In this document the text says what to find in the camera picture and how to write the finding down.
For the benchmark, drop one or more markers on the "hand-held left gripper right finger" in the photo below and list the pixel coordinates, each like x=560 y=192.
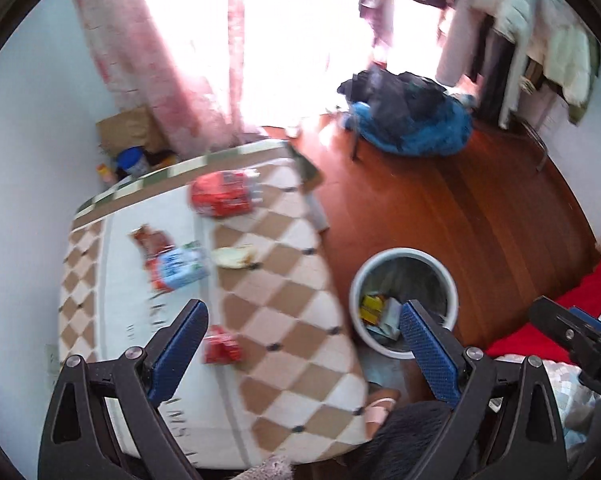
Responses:
x=429 y=355

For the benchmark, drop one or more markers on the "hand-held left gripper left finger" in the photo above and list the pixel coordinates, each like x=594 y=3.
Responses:
x=176 y=352

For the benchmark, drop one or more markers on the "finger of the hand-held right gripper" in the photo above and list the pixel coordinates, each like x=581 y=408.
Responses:
x=563 y=324
x=600 y=372

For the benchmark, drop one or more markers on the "small red wrapper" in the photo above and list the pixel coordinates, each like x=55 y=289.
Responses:
x=222 y=345

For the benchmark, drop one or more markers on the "blue and white packet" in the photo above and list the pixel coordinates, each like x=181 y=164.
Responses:
x=180 y=266

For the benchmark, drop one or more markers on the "white round waste bin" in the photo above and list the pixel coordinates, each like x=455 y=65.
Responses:
x=380 y=265

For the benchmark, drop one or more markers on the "yellow wrapper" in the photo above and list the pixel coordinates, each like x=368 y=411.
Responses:
x=235 y=257

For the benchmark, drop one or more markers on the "large red snack bag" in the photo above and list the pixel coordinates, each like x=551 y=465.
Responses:
x=223 y=192

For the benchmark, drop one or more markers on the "red blanket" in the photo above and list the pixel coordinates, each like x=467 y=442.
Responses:
x=555 y=312

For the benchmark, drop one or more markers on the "white quilted bedding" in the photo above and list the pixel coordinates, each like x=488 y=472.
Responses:
x=570 y=400

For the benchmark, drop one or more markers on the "pale paper scrap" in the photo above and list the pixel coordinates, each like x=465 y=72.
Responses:
x=391 y=321

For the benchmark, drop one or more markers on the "pink slipper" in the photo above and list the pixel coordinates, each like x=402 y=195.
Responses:
x=379 y=408

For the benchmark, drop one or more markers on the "yellow packet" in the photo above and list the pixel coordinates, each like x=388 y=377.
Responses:
x=372 y=308

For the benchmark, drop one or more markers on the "person's leg in dark trousers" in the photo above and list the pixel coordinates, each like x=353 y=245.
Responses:
x=415 y=440

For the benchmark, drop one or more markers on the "brown checkered tablecloth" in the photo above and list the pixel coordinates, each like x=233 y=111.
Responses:
x=285 y=320

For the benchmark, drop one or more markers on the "grey fuzzy cloth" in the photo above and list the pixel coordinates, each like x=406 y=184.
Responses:
x=274 y=467

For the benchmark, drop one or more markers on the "orange small bottle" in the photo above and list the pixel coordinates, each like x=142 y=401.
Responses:
x=103 y=173

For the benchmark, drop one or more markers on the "blue jar with white label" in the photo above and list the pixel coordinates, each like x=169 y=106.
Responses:
x=133 y=161

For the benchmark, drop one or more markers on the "blue fuzzy blanket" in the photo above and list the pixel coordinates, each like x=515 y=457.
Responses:
x=430 y=132

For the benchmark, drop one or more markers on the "brown cardboard box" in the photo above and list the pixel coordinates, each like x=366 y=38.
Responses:
x=128 y=131

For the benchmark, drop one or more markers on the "dark clothes pile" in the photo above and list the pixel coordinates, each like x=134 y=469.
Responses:
x=400 y=91

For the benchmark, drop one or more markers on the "pink patterned curtain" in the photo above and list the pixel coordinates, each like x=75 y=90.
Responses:
x=180 y=60

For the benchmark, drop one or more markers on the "hanging clothes on rack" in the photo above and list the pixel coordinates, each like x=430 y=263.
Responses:
x=510 y=30

